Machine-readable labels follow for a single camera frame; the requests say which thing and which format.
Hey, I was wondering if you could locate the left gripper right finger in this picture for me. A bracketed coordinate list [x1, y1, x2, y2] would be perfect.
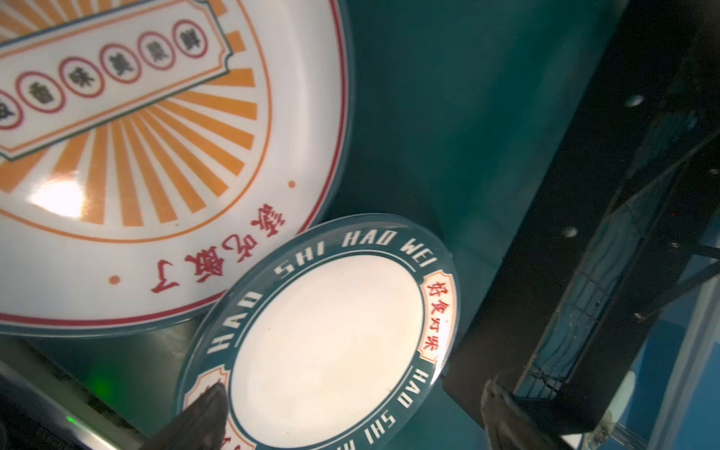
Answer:
[481, 379, 563, 450]

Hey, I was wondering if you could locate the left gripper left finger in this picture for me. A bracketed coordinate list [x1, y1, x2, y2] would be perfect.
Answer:
[141, 384, 228, 450]

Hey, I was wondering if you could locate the white plate green lettered rim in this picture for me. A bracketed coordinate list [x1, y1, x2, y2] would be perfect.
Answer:
[175, 214, 461, 449]

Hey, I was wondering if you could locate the sunburst plate at left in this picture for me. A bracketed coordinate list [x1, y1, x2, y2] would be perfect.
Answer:
[1, 1, 353, 338]

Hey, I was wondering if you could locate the black wire dish rack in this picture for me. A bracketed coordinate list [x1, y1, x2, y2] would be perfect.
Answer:
[442, 1, 719, 436]

